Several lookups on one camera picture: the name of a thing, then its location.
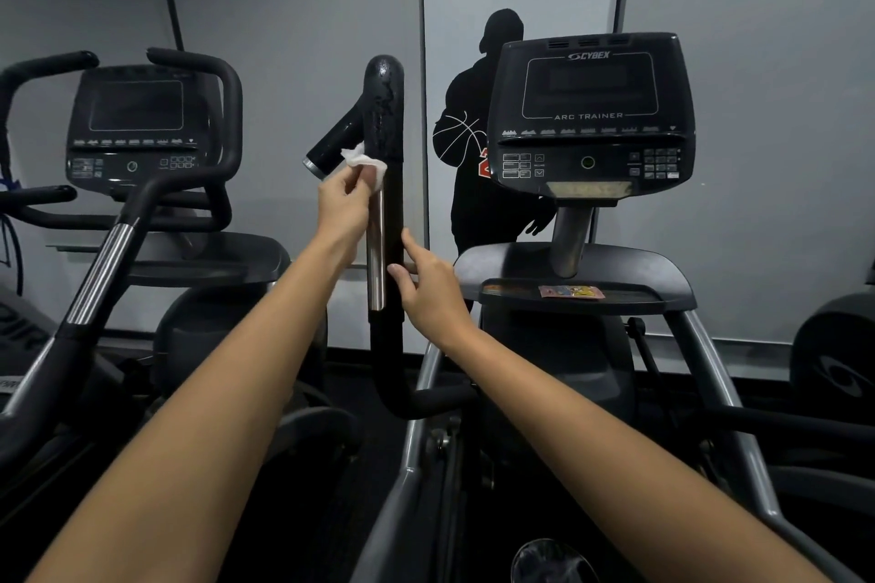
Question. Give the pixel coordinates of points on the person's left hand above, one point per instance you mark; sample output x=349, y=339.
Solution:
x=342, y=207

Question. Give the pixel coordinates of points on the person's right hand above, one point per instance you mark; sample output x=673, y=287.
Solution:
x=434, y=295

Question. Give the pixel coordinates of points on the person's right thumb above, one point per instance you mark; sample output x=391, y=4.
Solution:
x=401, y=285

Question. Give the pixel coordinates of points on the person's left fingers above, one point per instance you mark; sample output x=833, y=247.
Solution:
x=374, y=178

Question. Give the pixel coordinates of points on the white wipe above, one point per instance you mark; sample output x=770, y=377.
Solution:
x=358, y=156

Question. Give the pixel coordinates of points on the person's left forearm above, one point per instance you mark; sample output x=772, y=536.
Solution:
x=205, y=412

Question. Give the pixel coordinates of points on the person's right forearm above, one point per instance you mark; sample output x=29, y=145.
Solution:
x=601, y=446

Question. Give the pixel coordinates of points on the orange sticker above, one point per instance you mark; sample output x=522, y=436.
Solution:
x=502, y=291

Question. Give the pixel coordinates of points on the colourful sticker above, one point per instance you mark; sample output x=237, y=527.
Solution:
x=571, y=293

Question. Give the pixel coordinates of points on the black neighbouring elliptical trainer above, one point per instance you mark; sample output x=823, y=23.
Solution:
x=205, y=330

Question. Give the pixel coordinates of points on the black console with white lettering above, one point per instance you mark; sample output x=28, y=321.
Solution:
x=591, y=104

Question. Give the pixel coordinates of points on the black console without lettering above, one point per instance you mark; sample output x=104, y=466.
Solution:
x=137, y=125

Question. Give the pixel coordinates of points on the black machine with white logo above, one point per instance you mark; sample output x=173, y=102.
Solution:
x=834, y=357

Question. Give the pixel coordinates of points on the basketball player wall decal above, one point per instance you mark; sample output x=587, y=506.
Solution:
x=471, y=193

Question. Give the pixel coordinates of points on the grey elliptical trainer frame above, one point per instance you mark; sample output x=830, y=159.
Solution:
x=581, y=268

